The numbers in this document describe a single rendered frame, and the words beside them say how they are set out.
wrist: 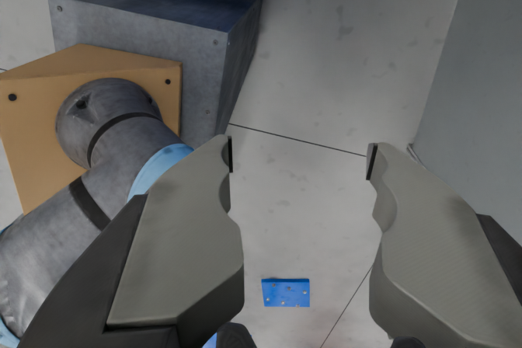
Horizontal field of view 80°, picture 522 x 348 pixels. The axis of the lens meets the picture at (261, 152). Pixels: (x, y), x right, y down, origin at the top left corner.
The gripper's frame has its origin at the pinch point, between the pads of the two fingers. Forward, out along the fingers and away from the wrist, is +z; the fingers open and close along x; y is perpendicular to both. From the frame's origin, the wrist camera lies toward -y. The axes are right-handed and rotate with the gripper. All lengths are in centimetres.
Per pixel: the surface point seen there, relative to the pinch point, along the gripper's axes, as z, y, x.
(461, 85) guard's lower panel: 114, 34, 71
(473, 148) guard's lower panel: 93, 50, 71
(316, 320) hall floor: 143, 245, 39
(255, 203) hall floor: 143, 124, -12
